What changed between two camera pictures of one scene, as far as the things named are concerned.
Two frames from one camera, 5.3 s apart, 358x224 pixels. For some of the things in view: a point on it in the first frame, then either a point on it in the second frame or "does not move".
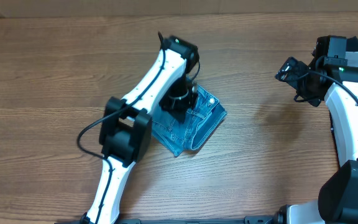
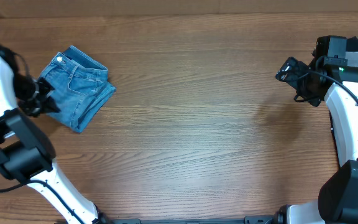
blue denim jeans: (169, 131) -> (81, 87)
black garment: (353, 44) does not move
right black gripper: (314, 98) does not move
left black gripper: (181, 107) -> (33, 111)
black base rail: (272, 219) does not move
